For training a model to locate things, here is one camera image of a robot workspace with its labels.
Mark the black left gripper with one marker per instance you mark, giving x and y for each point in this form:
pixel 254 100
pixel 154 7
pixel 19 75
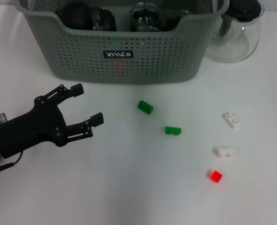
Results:
pixel 35 126

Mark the small red square brick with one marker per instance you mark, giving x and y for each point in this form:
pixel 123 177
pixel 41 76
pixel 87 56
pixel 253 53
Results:
pixel 216 176

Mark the white two-stud brick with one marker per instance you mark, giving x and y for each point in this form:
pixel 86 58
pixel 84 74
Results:
pixel 232 120

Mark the grey perforated storage bin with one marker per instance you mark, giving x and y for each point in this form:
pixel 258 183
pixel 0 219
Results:
pixel 129 70

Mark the green sloped brick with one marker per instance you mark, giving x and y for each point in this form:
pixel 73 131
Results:
pixel 145 107

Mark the small silver wrist plug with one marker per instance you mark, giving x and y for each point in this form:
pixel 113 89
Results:
pixel 2 118

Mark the dark clay teapot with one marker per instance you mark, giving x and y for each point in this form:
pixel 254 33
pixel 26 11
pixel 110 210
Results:
pixel 76 15

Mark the green notched brick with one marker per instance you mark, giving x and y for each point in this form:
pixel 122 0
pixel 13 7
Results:
pixel 173 130

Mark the glass teapot black lid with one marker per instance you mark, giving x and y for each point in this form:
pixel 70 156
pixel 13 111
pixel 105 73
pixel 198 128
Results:
pixel 232 47

